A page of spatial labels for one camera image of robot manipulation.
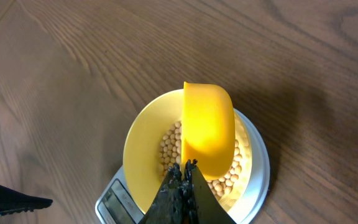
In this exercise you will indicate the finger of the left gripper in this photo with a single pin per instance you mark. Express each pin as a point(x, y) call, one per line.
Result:
point(12, 201)

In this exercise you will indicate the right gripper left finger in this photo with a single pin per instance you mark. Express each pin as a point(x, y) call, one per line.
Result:
point(167, 206)

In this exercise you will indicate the yellow bowl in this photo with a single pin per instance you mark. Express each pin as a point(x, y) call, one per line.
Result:
point(141, 160)

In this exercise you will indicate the soybeans in yellow bowl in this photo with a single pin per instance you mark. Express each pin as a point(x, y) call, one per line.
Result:
point(170, 154)

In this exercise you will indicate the yellow measuring scoop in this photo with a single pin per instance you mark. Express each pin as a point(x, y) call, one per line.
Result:
point(207, 128)

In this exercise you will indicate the white digital kitchen scale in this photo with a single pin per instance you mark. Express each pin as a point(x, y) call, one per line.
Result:
point(116, 205)

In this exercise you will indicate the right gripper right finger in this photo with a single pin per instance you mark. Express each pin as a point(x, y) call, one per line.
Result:
point(201, 206)

